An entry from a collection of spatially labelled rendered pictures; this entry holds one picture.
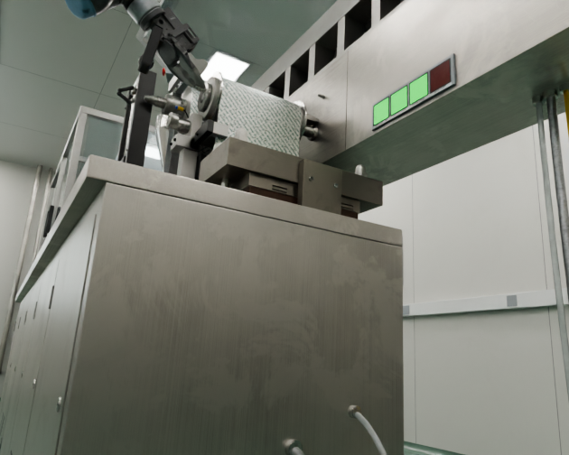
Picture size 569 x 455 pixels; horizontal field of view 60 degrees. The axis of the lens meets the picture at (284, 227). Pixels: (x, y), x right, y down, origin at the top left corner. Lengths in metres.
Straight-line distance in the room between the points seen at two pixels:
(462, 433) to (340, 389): 3.07
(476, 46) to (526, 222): 2.78
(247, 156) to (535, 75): 0.56
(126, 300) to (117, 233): 0.11
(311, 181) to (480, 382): 3.01
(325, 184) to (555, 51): 0.48
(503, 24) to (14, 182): 6.32
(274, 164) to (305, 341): 0.37
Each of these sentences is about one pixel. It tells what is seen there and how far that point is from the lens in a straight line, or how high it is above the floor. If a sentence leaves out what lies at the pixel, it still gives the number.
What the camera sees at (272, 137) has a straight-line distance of 1.29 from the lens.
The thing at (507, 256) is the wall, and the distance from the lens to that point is 3.80.
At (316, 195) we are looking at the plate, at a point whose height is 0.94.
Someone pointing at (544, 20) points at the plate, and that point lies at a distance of 0.99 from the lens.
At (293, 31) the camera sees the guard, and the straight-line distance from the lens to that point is 1.80.
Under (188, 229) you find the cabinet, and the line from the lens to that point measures 0.85.
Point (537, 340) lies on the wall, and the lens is 3.62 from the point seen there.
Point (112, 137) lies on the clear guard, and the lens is 2.28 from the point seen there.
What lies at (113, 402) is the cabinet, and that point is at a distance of 0.80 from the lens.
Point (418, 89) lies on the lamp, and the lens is 1.13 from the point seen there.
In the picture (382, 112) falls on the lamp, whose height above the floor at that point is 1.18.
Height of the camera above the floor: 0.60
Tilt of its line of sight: 16 degrees up
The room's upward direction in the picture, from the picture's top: 3 degrees clockwise
